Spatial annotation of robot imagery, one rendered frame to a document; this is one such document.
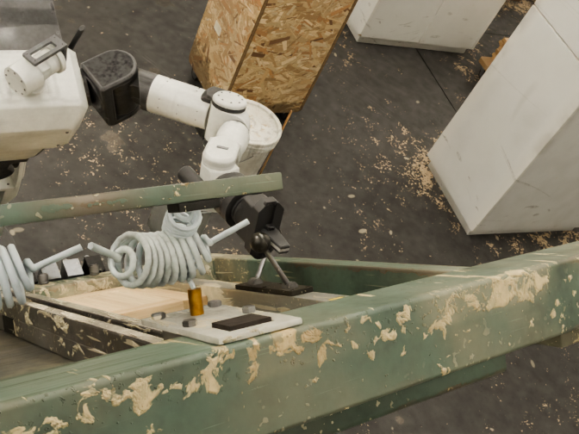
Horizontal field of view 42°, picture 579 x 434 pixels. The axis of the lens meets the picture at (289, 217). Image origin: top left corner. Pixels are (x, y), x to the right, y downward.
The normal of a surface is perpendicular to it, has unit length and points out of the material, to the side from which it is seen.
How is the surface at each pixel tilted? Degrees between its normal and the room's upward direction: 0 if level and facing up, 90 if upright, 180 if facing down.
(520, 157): 90
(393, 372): 39
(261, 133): 0
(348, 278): 90
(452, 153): 90
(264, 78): 90
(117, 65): 20
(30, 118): 68
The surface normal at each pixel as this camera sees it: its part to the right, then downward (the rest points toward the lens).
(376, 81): 0.36, -0.63
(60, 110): 0.55, 0.47
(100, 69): 0.11, -0.49
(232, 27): -0.83, 0.11
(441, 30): 0.33, 0.77
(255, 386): 0.56, -0.01
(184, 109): -0.21, 0.48
